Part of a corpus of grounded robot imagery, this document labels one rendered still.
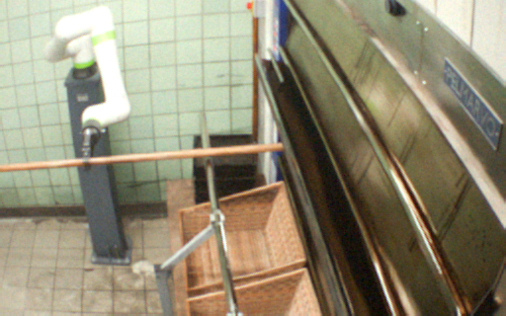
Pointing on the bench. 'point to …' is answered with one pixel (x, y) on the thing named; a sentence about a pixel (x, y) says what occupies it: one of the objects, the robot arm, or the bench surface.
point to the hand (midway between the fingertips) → (87, 161)
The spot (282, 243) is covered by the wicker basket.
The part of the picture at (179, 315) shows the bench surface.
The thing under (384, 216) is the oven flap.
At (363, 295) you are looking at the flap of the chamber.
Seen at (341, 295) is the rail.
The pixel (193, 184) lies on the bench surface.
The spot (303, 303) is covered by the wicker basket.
